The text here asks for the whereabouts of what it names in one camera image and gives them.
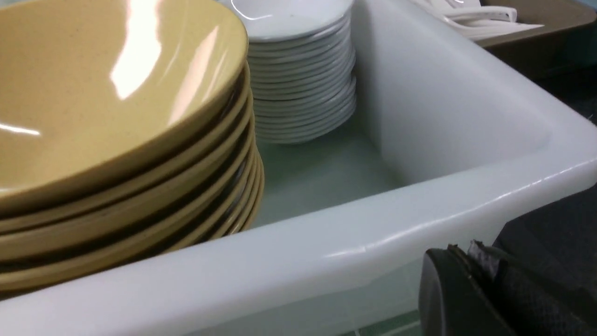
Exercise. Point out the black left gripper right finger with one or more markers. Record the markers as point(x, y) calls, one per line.
point(532, 304)

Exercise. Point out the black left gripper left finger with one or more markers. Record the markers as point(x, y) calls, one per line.
point(452, 300)

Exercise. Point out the white plastic tub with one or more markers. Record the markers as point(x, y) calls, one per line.
point(448, 145)

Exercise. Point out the brown plastic bin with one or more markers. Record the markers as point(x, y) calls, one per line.
point(533, 53)

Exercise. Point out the pile of white spoons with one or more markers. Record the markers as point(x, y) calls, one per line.
point(473, 20)

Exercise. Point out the stack of white dishes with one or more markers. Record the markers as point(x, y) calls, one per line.
point(301, 59)

